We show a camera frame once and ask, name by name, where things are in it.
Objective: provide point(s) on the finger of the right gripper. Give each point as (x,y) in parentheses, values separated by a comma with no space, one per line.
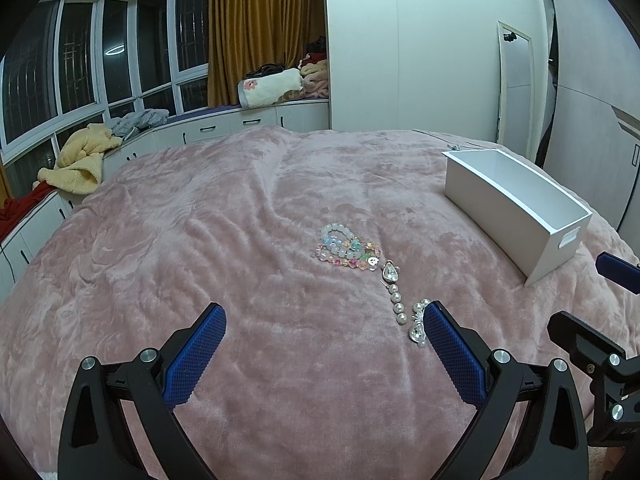
(619,271)
(600,358)

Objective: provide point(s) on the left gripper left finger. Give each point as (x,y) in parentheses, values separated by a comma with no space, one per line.
(96,442)

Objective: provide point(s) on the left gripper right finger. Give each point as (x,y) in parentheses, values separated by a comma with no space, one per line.
(551,442)

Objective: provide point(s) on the white rectangular storage box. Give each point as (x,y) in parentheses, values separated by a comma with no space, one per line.
(535,222)

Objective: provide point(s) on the white framed standing mirror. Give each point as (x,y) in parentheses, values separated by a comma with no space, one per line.
(516,92)

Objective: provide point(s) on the white window bench cabinets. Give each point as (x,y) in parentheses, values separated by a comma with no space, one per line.
(33,231)

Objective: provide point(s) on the red cloth on bench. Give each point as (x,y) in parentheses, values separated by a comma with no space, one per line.
(15,209)

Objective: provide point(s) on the yellow blanket on bench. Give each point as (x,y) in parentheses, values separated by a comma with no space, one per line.
(78,169)

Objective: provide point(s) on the pink plush bed blanket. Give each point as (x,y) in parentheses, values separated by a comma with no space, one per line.
(314,378)

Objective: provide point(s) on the white wardrobe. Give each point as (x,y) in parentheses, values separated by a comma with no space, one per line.
(430,64)

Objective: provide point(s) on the grey clothes pile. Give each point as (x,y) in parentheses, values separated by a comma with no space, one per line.
(136,122)

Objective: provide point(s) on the pink beige clothes pile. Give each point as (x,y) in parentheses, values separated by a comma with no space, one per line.
(314,70)

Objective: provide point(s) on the white floral rolled blanket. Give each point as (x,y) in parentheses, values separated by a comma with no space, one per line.
(264,91)

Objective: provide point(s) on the mustard yellow curtain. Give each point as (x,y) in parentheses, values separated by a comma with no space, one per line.
(244,35)

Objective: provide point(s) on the large window frame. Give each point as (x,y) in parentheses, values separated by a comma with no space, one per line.
(74,62)

